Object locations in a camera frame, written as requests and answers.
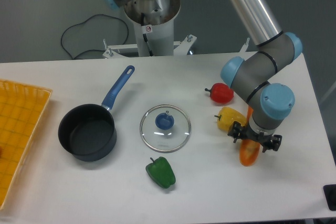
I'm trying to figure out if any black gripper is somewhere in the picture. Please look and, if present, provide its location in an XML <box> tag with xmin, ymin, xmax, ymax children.
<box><xmin>227</xmin><ymin>121</ymin><xmax>282</xmax><ymax>153</ymax></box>

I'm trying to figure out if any long orange bread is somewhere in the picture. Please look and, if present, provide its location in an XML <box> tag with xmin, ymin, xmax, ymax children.
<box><xmin>239</xmin><ymin>105</ymin><xmax>260</xmax><ymax>167</ymax></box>

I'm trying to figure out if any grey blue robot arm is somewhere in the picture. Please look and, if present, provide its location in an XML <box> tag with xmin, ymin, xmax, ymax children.
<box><xmin>104</xmin><ymin>0</ymin><xmax>302</xmax><ymax>151</ymax></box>

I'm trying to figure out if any yellow bell pepper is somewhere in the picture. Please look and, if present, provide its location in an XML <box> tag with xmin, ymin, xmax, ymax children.
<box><xmin>215</xmin><ymin>106</ymin><xmax>247</xmax><ymax>132</ymax></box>

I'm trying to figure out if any red bell pepper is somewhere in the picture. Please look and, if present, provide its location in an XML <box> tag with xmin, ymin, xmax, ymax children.
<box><xmin>204</xmin><ymin>83</ymin><xmax>234</xmax><ymax>104</ymax></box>

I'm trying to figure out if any black object table corner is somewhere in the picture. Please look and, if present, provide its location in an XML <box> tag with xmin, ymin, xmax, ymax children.
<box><xmin>323</xmin><ymin>184</ymin><xmax>336</xmax><ymax>211</ymax></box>

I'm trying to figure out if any glass lid blue knob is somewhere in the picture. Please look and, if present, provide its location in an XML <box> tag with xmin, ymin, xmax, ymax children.
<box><xmin>139</xmin><ymin>104</ymin><xmax>192</xmax><ymax>153</ymax></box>

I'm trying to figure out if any green bell pepper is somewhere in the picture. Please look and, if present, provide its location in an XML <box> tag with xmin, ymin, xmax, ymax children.
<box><xmin>145</xmin><ymin>156</ymin><xmax>176</xmax><ymax>189</ymax></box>

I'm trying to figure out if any yellow plastic basket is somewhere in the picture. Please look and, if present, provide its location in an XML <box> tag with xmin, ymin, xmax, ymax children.
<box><xmin>1</xmin><ymin>79</ymin><xmax>53</xmax><ymax>209</ymax></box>

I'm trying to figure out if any black pot blue handle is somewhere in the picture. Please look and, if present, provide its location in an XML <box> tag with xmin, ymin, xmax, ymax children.
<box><xmin>58</xmin><ymin>65</ymin><xmax>135</xmax><ymax>162</ymax></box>

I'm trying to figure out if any black cable on floor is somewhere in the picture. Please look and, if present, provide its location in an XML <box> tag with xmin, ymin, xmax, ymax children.
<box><xmin>60</xmin><ymin>14</ymin><xmax>129</xmax><ymax>60</ymax></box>

